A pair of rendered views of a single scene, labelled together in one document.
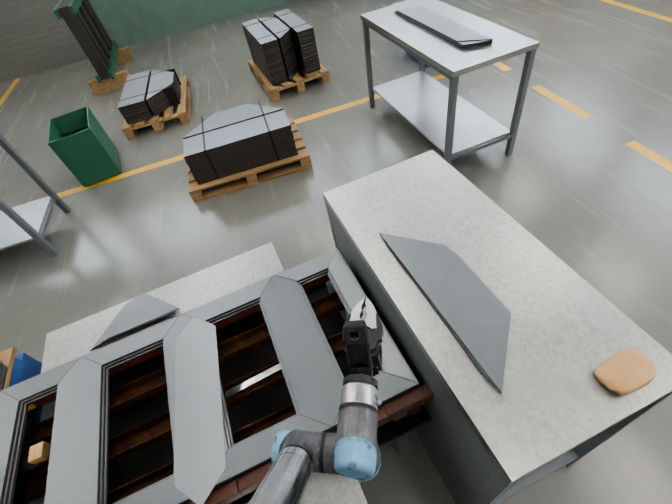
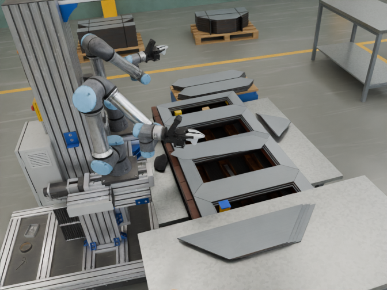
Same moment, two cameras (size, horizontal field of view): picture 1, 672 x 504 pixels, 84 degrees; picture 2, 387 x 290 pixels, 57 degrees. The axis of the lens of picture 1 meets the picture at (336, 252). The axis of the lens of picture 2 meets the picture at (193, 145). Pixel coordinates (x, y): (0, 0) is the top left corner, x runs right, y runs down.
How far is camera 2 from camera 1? 156 cm
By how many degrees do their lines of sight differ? 64
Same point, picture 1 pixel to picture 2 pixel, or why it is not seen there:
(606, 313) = not seen: outside the picture
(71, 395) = (227, 109)
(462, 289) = (253, 237)
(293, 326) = (256, 180)
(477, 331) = (218, 237)
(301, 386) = (217, 183)
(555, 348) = (200, 279)
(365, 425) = (145, 128)
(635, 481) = not seen: outside the picture
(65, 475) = (193, 116)
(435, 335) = (222, 220)
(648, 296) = not seen: outside the picture
